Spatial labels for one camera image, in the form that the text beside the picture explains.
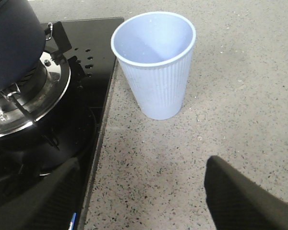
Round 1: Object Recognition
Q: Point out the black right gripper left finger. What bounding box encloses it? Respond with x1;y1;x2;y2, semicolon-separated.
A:
0;158;80;230

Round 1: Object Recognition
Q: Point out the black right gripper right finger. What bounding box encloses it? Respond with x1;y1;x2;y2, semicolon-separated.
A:
204;156;288;230

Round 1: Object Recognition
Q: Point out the light blue ribbed cup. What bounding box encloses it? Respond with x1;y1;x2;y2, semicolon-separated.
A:
111;11;196;120

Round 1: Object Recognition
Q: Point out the black right pot support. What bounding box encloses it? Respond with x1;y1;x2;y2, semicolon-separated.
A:
0;22;72;137

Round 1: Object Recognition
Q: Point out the dark blue cooking pot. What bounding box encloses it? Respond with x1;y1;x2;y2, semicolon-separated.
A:
0;0;46;90

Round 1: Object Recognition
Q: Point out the energy rating label sticker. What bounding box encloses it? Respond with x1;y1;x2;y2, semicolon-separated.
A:
68;212;77;230

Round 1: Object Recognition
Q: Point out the black glass gas cooktop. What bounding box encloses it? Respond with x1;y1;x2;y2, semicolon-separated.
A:
0;18;123;230

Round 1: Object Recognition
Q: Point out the black right burner head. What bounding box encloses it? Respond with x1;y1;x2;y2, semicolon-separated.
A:
0;61;47;113

